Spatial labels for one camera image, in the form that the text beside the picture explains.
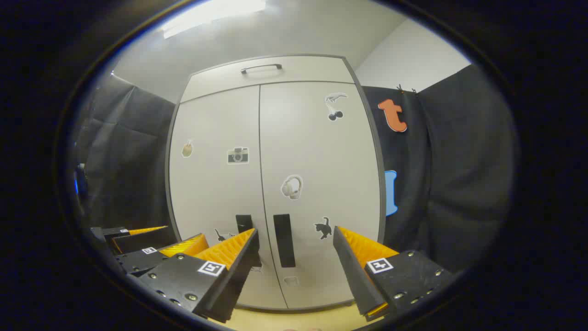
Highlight metal drawer handle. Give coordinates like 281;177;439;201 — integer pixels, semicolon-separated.
240;63;283;75

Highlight grey double-door shoe cabinet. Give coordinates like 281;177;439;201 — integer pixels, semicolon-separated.
164;54;386;312

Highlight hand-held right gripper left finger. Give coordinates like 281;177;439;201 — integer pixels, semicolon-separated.
137;228;261;324

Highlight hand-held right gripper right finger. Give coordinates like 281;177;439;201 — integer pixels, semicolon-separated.
333;225;454;322

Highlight black door handle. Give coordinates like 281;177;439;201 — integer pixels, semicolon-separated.
236;214;254;236
273;214;296;268

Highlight grey cabinet drawer front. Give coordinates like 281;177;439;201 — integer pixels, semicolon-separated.
181;55;355;103

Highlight ceiling light panel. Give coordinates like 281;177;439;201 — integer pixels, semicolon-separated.
161;0;267;40

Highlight cabinet door with headphones sticker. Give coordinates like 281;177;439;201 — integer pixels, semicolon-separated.
259;81;382;308

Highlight cabinet door with camera sticker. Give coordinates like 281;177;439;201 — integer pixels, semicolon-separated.
169;84;288;309

